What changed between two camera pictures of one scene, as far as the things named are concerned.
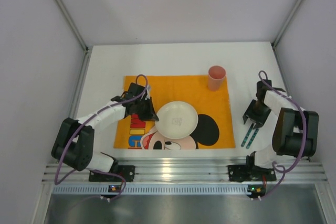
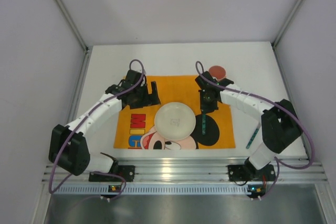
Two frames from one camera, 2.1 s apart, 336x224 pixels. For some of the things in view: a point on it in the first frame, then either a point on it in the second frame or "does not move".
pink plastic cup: (216, 75) does not move
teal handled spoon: (251, 127) to (203, 124)
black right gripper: (255, 115) to (208, 105)
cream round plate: (177, 120) does not move
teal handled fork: (252, 138) does not move
